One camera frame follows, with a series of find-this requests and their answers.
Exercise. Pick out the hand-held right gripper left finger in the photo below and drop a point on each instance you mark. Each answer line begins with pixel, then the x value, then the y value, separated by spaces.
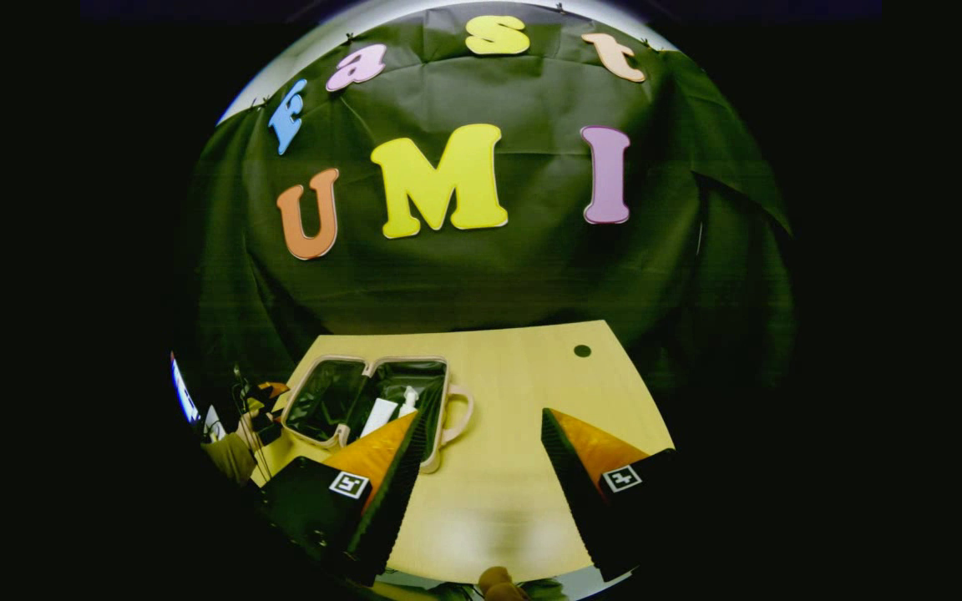
pixel 389 509

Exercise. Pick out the white pump bottle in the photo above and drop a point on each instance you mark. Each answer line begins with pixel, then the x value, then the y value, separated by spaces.
pixel 408 405

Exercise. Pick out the white skin care tube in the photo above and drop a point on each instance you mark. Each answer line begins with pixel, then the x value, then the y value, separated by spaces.
pixel 379 417

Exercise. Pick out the pink suitcase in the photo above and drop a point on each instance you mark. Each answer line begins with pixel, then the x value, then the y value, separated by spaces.
pixel 322 401

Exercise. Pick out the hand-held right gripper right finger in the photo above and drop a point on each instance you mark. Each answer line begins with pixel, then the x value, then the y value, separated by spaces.
pixel 573 492

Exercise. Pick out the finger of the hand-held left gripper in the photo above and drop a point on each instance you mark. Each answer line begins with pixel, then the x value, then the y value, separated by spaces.
pixel 272 389

